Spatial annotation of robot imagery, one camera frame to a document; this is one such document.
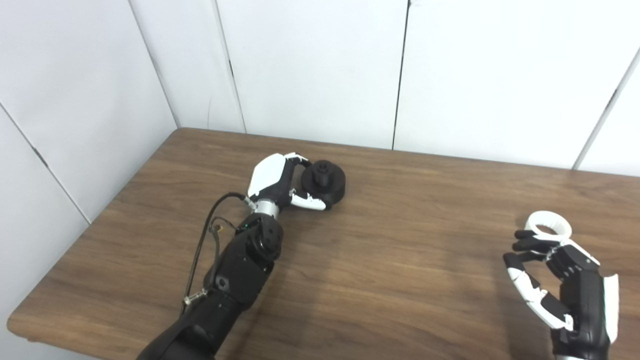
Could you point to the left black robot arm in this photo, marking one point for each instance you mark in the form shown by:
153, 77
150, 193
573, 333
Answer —
235, 280

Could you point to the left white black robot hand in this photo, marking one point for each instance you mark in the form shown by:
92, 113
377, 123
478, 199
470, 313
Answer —
267, 175

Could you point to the round black plastic part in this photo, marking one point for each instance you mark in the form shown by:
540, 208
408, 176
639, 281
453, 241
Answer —
331, 184

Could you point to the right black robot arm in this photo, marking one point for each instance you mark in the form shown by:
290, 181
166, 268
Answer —
572, 357

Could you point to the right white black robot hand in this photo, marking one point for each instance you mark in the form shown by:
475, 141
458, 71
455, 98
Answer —
582, 295

